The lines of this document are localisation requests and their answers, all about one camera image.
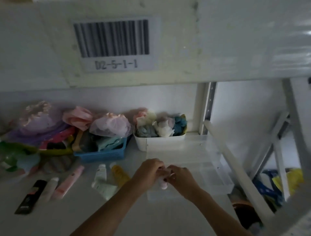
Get clear acrylic drawer box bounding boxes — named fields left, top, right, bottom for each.
left=146, top=134, right=235, bottom=202

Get barcode label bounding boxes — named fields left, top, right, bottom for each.
left=72, top=16, right=161, bottom=73

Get pink satin scrunchie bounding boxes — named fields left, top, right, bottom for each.
left=62, top=106, right=94, bottom=132

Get white shelf board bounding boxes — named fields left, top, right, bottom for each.
left=0, top=0, right=311, bottom=91

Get blue bag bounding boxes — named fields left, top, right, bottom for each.
left=253, top=169, right=285, bottom=207

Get pile of colourful hair accessories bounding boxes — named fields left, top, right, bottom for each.
left=0, top=122, right=79, bottom=156

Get blue plastic basket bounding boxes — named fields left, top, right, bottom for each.
left=73, top=136, right=128, bottom=163

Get bagged pink white scrunchie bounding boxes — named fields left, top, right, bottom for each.
left=89, top=113, right=132, bottom=137

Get white plastic bin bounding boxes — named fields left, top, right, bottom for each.
left=133, top=128, right=187, bottom=153

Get white diagonal shelf brace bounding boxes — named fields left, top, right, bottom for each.
left=203, top=120, right=275, bottom=217

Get small pink white bottle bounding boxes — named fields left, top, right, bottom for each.
left=157, top=170, right=176, bottom=190

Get pink cosmetic tube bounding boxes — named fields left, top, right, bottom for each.
left=51, top=165, right=85, bottom=201

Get yellow bag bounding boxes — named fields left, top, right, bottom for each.
left=272, top=168, right=305, bottom=198

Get person's left hand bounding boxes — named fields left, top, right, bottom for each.
left=131, top=159, right=168, bottom=189

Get person's right forearm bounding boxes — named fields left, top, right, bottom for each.
left=189, top=189, right=253, bottom=236

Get person's right hand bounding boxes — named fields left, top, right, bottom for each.
left=165, top=165, right=202, bottom=202

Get pile of scrunchies in bin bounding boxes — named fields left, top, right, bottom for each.
left=134, top=109, right=188, bottom=138

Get person's left forearm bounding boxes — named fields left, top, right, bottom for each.
left=70, top=179, right=149, bottom=236

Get purple satin bonnet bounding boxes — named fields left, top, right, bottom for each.
left=19, top=101, right=64, bottom=135

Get green plastic packet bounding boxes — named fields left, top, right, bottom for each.
left=0, top=141, right=40, bottom=172

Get yellow cosmetic tube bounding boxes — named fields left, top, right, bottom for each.
left=110, top=163, right=132, bottom=187

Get white perforated shelf post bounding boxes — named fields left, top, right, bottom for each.
left=199, top=82, right=217, bottom=136

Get white green cosmetic tube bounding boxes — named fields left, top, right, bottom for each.
left=91, top=164, right=118, bottom=200

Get brown round container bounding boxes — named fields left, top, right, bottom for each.
left=231, top=199, right=263, bottom=230

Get striped grey cloth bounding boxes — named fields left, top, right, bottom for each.
left=39, top=155, right=77, bottom=174

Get white shelf frame leg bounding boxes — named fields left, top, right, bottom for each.
left=281, top=78, right=311, bottom=190

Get teal cloth items in basket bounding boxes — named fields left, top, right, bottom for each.
left=78, top=131, right=127, bottom=152

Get black cosmetic tube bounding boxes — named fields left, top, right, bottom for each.
left=14, top=180, right=48, bottom=215

